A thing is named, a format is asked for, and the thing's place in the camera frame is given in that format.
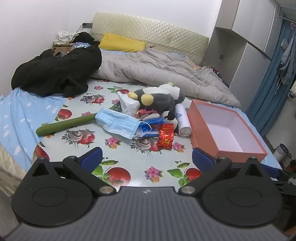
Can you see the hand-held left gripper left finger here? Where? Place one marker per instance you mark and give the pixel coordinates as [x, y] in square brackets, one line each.
[92, 158]

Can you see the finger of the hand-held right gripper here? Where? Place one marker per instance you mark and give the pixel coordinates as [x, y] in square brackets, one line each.
[273, 172]

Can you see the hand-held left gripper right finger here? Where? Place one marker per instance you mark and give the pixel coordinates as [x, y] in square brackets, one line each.
[203, 161]

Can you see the orange cardboard box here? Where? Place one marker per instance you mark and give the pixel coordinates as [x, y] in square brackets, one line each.
[226, 134]

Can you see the blue face mask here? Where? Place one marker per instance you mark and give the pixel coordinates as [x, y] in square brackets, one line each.
[115, 122]

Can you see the red foil packet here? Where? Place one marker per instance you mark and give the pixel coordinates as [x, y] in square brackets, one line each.
[166, 136]

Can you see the blue plastic bag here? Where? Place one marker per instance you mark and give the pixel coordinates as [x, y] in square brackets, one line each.
[153, 122]

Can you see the white tissue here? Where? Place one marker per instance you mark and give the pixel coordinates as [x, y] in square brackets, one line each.
[128, 104]

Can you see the white spray bottle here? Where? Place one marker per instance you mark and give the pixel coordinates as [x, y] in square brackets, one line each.
[182, 122]

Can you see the green massage brush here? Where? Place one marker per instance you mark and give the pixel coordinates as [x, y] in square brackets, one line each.
[62, 125]

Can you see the pink feather toy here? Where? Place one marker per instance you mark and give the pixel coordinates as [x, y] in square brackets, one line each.
[145, 113]

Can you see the grey penguin plush toy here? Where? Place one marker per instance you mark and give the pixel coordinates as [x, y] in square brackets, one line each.
[157, 97]

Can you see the blue curtain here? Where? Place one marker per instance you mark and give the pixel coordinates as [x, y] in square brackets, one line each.
[266, 92]

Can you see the cream quilted mattress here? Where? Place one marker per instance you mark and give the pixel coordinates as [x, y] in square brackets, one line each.
[9, 171]

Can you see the row of small bottles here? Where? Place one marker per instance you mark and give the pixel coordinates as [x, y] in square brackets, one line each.
[214, 69]

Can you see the black clothing pile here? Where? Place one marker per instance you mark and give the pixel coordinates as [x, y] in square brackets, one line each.
[57, 69]

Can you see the grey duvet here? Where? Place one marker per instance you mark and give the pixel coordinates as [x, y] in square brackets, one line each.
[150, 67]

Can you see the grey wardrobe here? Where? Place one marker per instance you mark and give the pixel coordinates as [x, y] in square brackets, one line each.
[242, 58]

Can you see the blue white printed packet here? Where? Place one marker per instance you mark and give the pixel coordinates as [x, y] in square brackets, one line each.
[79, 45]

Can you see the yellow pillow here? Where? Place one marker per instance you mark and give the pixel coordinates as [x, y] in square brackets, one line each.
[120, 42]

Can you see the crumpled white cloth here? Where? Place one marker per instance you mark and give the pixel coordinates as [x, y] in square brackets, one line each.
[63, 37]

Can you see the wall socket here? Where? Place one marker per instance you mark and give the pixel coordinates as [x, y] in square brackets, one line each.
[87, 25]

